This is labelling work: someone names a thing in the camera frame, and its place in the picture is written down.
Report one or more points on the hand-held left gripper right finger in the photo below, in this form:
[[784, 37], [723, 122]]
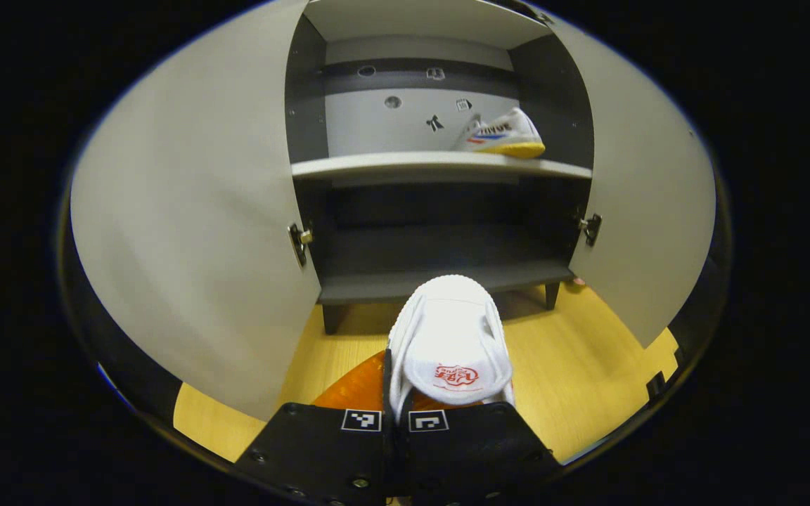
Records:
[[475, 450]]

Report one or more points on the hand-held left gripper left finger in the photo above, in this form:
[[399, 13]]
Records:
[[320, 450]]

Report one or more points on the white shoe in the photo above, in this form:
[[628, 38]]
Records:
[[447, 337], [510, 137]]

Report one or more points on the grey shoe cabinet door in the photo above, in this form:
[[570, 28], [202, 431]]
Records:
[[651, 211], [201, 211]]

